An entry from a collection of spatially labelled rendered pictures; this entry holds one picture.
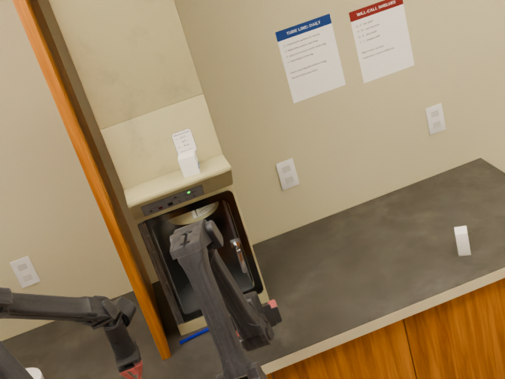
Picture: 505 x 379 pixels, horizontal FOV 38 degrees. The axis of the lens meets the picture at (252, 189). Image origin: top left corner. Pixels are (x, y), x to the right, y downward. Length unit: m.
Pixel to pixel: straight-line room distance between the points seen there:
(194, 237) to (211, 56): 1.08
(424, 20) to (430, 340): 1.17
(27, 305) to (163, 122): 0.69
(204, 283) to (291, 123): 1.22
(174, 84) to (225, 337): 0.82
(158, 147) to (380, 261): 0.88
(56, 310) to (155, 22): 0.83
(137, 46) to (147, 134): 0.26
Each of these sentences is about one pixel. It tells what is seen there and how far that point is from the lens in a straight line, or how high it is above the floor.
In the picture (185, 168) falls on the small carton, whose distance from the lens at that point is 2.18.
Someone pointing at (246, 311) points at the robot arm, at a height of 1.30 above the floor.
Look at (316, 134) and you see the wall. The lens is 2.82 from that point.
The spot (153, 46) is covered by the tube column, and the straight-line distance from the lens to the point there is 2.15.
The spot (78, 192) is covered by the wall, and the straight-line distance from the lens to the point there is 2.72.
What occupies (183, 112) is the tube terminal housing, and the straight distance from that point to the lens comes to 2.21.
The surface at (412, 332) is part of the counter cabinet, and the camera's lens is 2.47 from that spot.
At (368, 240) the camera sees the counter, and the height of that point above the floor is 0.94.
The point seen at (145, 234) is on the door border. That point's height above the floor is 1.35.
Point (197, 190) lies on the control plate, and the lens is 2.22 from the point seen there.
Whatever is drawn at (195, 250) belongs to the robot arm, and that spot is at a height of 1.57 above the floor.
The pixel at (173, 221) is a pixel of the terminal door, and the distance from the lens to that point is 2.31.
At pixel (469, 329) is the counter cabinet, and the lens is 2.57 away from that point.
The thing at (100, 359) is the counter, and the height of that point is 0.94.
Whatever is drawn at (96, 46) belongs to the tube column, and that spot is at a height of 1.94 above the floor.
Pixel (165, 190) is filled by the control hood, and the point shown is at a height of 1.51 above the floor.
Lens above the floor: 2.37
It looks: 26 degrees down
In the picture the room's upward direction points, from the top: 17 degrees counter-clockwise
